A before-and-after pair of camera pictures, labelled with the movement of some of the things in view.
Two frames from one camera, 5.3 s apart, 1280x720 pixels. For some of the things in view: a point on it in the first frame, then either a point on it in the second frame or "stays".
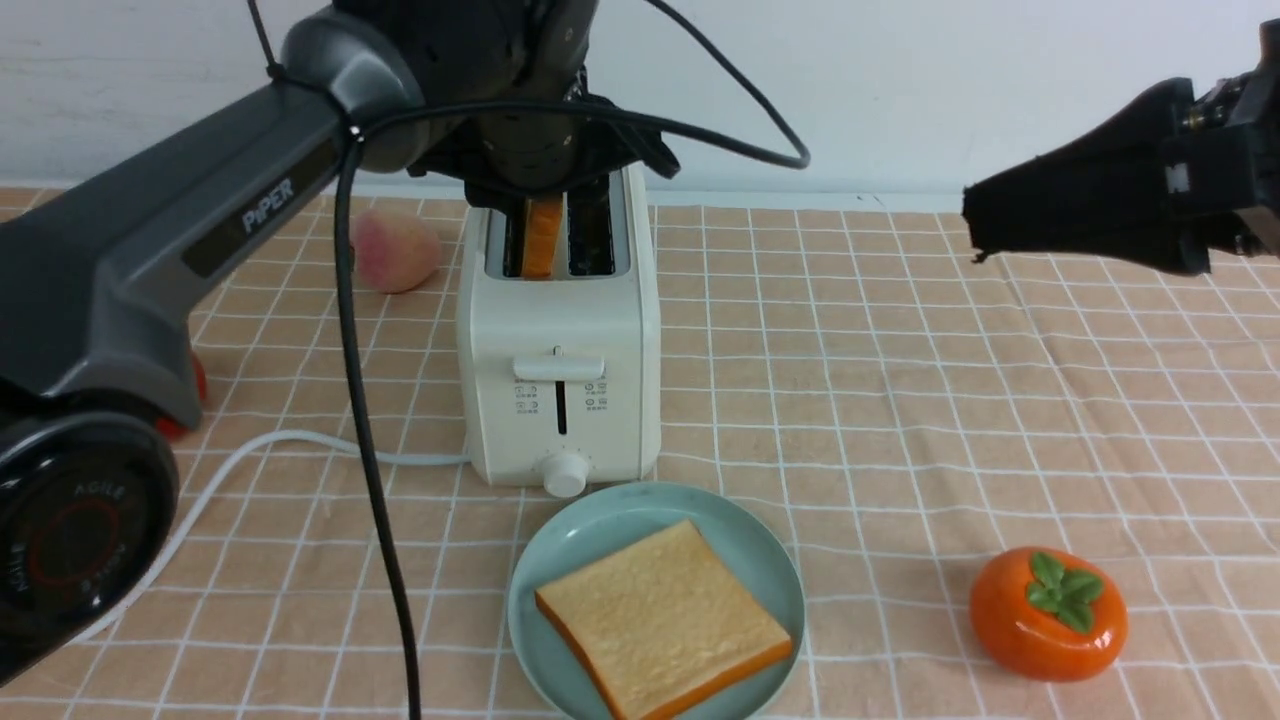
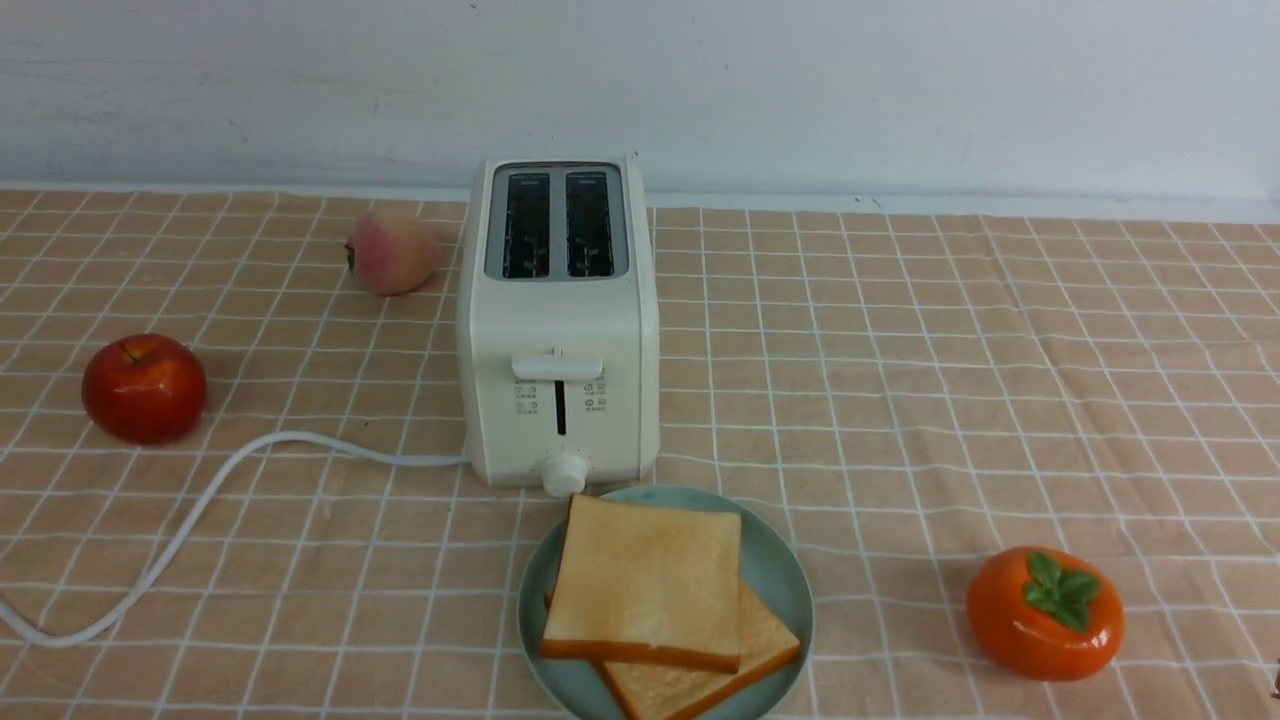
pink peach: x=395 y=251 stays
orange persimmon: x=1047 y=614 stays
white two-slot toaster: x=561 y=378 stays
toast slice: x=542 y=223 → x=647 y=585
